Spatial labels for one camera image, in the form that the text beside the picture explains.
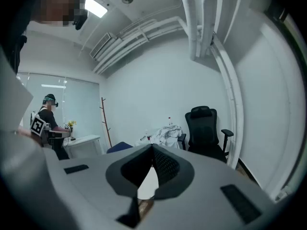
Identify blue chair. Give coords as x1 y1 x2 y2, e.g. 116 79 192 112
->
106 141 134 154

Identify black head-worn camera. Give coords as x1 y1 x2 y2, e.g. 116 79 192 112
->
71 7 89 31

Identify wooden coat rack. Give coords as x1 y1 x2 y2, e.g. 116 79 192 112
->
99 97 113 148

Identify white ceiling pipe bundle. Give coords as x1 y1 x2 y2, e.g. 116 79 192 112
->
92 5 200 75

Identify person's black shirt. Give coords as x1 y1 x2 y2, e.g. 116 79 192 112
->
0 20 28 75

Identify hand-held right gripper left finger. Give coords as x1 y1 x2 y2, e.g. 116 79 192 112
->
105 143 154 229

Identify black office chair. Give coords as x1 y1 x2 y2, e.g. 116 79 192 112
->
177 105 235 164

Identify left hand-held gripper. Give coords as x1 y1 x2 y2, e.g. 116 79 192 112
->
30 115 72 148

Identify pale blue cloth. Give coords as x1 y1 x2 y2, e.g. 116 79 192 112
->
135 138 154 148

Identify person's left forearm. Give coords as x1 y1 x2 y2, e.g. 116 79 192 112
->
18 126 33 137

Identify white pillow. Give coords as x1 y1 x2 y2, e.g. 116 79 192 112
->
137 166 159 200

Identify white grid-patterned sheet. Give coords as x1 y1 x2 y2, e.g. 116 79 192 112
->
150 125 184 150

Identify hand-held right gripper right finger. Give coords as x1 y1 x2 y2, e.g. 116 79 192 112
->
152 143 195 200

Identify white wall cable tray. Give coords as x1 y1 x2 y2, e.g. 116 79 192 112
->
211 34 245 170

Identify person's face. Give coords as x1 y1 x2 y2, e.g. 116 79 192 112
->
31 0 88 27

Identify white table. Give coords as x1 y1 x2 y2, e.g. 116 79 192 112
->
62 134 101 159

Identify ceiling light panel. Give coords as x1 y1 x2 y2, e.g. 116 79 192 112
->
84 0 108 18

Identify large white duct pipes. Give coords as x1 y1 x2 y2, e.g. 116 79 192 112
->
177 0 225 62

